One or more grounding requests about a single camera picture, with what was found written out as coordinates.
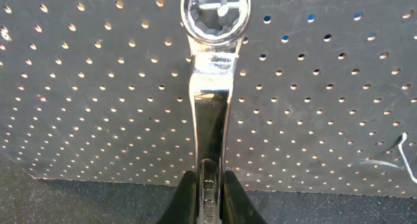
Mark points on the metal hook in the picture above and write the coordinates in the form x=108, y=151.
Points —
x=223, y=7

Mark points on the wrench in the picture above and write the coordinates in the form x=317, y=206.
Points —
x=210, y=120

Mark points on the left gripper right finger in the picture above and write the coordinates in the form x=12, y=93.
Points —
x=236, y=204

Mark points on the black pegboard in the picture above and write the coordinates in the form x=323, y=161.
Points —
x=97, y=87

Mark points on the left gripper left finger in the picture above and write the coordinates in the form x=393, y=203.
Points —
x=184, y=204

